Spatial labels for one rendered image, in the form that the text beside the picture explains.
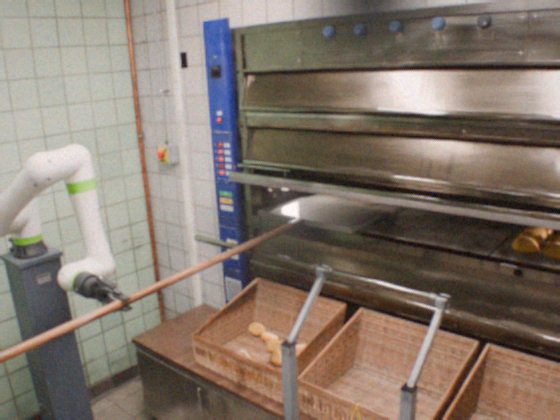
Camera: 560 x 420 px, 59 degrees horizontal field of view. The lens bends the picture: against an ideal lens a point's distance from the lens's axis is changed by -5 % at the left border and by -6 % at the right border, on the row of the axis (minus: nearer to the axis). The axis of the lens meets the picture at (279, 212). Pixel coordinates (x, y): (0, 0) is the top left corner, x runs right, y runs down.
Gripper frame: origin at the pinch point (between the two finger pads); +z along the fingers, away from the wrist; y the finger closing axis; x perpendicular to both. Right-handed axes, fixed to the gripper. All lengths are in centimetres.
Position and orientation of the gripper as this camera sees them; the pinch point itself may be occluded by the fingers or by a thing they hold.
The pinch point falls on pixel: (122, 301)
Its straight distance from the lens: 181.7
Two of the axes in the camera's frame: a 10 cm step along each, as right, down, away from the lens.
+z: 7.6, 1.5, -6.3
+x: -6.5, 2.4, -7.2
